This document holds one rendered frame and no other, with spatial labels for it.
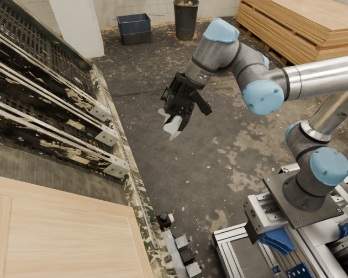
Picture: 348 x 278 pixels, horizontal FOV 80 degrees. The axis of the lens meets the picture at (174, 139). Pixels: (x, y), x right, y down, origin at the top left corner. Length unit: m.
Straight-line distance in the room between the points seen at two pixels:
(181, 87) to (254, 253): 1.39
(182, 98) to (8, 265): 0.57
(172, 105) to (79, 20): 3.65
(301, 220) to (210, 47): 0.71
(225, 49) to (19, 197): 0.66
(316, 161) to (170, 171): 1.58
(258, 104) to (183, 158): 1.85
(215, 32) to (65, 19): 3.76
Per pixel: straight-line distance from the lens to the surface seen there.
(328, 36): 3.70
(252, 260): 1.73
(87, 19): 4.16
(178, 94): 0.60
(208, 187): 2.11
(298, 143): 0.92
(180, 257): 1.11
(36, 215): 0.72
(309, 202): 0.95
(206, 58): 0.56
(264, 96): 0.47
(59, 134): 0.91
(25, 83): 1.03
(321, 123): 0.87
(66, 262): 0.70
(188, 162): 2.25
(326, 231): 1.11
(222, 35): 0.55
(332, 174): 0.84
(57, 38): 1.94
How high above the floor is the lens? 1.82
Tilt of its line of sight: 48 degrees down
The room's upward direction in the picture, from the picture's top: straight up
